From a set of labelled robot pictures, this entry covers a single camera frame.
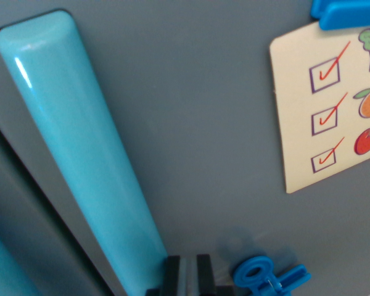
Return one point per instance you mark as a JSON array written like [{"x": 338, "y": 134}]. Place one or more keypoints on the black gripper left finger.
[{"x": 174, "y": 274}]

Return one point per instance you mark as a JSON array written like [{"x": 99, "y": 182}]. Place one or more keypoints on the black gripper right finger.
[{"x": 205, "y": 274}]

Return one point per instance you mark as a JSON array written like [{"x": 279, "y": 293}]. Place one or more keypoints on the cream grocery checklist card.
[{"x": 296, "y": 154}]

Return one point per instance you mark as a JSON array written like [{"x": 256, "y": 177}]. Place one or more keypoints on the blue clip holding card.
[{"x": 345, "y": 13}]

